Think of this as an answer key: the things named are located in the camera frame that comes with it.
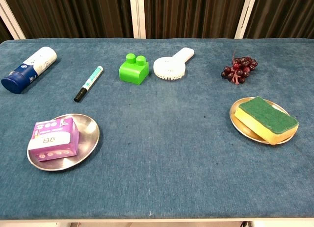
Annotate purple and white box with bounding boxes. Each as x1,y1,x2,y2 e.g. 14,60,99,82
28,117,80,163

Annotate yellow sponge with green pad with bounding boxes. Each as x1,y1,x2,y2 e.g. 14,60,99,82
234,96,299,145

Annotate blue table cloth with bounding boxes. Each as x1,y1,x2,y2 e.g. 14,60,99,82
0,38,314,220

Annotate white handheld fan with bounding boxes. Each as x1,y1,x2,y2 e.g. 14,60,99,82
153,47,195,81

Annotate green toy building brick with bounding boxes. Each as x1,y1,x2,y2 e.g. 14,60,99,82
118,53,150,85

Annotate teal marker pen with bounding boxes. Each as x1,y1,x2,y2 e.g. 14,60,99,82
73,66,104,103

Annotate round stainless steel plate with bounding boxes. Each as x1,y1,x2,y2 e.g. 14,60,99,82
26,113,101,172
229,97,295,144

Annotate bunch of dark red grapes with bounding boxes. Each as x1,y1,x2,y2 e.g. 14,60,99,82
220,50,259,85

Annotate black pleated curtain panel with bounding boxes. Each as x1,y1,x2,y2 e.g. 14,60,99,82
244,0,314,39
143,0,248,39
4,0,134,39
0,16,13,44

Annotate blue and white spray bottle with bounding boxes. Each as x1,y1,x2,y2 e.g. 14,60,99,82
0,46,58,94

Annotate white frame post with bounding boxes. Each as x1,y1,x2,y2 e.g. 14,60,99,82
129,0,147,39
234,0,259,39
0,0,26,40

